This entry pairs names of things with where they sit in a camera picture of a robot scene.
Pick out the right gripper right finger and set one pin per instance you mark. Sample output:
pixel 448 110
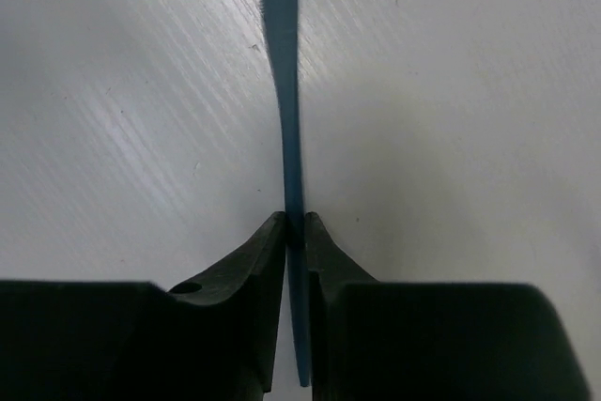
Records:
pixel 373 340

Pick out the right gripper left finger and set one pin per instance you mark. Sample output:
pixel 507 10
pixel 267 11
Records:
pixel 210 337

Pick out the blue plastic knife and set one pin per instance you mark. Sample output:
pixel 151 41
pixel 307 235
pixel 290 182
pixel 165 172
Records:
pixel 280 20

